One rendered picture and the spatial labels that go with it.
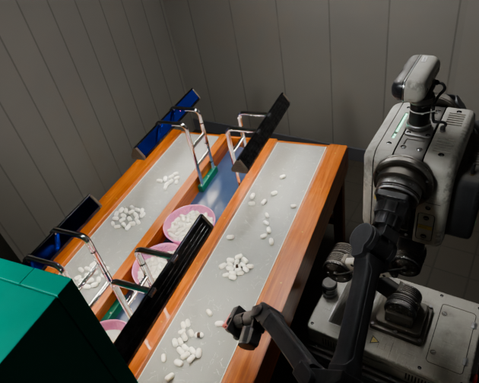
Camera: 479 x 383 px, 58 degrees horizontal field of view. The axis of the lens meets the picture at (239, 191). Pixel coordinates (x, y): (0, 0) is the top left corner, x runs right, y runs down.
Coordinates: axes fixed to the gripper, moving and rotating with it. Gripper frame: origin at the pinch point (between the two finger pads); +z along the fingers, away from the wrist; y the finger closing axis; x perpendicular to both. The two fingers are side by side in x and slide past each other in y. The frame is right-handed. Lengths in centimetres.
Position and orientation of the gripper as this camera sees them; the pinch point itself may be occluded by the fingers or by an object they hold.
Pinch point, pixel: (224, 326)
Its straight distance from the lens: 164.1
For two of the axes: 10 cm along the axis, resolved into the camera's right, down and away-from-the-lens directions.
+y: -4.0, 6.4, -6.6
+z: -5.8, 3.8, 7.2
